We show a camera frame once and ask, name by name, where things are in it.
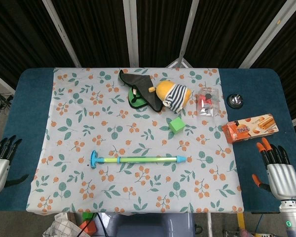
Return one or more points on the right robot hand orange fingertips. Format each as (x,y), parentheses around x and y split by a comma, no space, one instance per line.
(283,177)

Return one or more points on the orange biscuit box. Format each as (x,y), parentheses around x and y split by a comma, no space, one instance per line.
(249,128)

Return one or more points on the white frame post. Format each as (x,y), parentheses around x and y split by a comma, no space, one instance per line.
(61,32)
(266,37)
(187,32)
(131,32)

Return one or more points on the floral tablecloth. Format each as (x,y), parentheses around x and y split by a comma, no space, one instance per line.
(88,118)

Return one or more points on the green cube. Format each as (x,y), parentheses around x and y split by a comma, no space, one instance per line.
(176,126)

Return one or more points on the clear box with red pieces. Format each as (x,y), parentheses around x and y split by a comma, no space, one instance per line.
(208,102)

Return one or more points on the orange block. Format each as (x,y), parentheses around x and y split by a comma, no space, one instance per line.
(87,227)

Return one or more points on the grey-blue robot torso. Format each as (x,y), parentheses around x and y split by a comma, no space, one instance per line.
(150,225)

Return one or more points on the green blue toy stick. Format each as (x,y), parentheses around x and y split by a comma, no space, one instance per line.
(138,159)

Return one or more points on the blue table cover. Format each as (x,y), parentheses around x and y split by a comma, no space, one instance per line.
(256,84)

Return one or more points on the yellow plush toy striped shirt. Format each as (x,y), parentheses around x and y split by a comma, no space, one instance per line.
(169,90)

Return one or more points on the green block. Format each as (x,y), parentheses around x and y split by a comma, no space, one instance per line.
(88,216)

